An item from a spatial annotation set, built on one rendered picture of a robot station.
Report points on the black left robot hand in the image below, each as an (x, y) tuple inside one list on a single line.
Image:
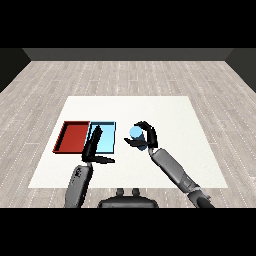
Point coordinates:
[(93, 144)]

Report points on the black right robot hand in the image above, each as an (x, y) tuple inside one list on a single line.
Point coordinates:
[(150, 137)]

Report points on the small blue can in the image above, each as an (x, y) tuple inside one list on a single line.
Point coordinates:
[(137, 134)]

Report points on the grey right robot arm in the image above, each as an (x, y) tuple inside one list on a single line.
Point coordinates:
[(176, 175)]

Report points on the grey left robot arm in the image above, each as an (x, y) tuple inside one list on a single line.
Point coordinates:
[(78, 185)]

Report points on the light blue shallow open box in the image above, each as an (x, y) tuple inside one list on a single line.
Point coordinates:
[(107, 137)]

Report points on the red shallow open box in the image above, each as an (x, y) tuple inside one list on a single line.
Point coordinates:
[(72, 136)]

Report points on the dark grey robot body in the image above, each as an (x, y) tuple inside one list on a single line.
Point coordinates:
[(128, 201)]

